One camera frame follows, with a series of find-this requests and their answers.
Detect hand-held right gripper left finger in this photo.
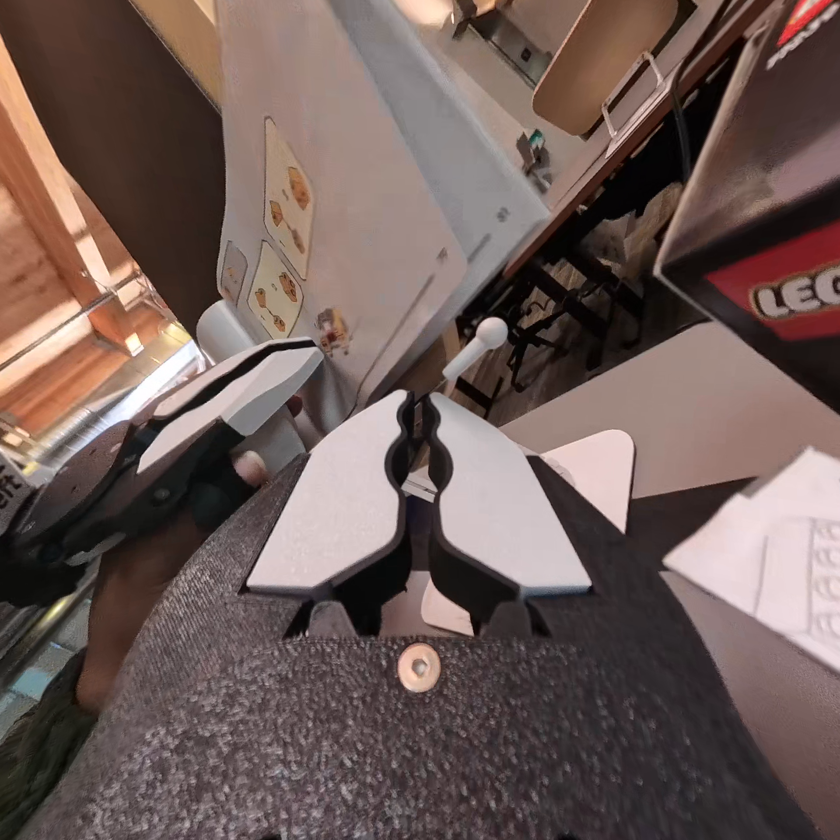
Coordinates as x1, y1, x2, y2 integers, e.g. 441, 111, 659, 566
245, 390, 416, 636

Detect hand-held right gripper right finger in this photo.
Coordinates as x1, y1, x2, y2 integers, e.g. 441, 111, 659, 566
427, 390, 593, 636

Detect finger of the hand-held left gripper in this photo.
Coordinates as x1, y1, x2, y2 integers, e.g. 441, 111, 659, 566
154, 336, 319, 422
136, 346, 326, 475

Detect lego instruction booklet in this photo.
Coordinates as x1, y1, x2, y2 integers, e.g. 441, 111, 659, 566
213, 0, 553, 427

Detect black lego box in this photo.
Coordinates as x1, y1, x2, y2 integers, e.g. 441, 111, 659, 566
653, 0, 840, 411

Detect white book stand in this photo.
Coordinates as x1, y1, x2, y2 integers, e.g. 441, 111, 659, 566
400, 317, 639, 639

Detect black office chair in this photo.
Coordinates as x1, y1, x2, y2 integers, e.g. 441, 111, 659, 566
456, 249, 647, 401

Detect white printed paper bag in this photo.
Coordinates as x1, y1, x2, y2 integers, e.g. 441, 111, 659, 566
661, 446, 840, 683

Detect wooden table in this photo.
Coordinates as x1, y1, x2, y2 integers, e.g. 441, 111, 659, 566
502, 0, 775, 283

